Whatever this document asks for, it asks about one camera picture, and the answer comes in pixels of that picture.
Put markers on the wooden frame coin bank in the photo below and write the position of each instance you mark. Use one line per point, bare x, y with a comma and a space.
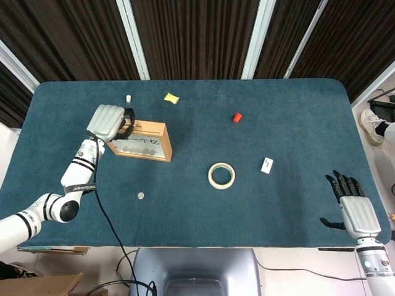
160, 142

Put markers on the black tripod stand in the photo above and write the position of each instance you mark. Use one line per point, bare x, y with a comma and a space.
382, 106

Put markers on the white power adapter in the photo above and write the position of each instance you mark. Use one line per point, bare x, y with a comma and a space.
267, 165

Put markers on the blue velvet table cloth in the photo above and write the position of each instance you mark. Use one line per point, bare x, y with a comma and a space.
277, 138

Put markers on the white sneaker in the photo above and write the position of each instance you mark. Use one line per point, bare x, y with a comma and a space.
370, 123

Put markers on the white partition post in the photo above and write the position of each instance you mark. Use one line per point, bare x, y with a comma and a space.
304, 40
132, 37
15, 66
257, 40

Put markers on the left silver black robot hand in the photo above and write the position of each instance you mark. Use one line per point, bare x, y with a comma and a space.
105, 121

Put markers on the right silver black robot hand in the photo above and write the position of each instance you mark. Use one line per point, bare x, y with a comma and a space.
361, 216

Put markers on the red plastic cap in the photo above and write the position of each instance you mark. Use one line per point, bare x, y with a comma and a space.
237, 117

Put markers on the glass tube with white cap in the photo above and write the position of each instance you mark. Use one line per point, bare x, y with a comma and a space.
128, 98

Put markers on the grey robot torso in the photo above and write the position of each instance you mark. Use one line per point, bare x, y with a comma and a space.
197, 265

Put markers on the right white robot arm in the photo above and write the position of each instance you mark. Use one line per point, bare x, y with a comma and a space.
375, 265

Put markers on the beige masking tape roll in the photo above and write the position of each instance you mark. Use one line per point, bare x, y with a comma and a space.
211, 182

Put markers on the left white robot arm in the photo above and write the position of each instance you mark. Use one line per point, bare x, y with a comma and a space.
77, 172

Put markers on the yellow paper packet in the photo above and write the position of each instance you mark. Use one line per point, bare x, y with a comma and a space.
171, 97

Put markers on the flat cardboard sheet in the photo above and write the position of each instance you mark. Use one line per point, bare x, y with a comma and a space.
52, 250

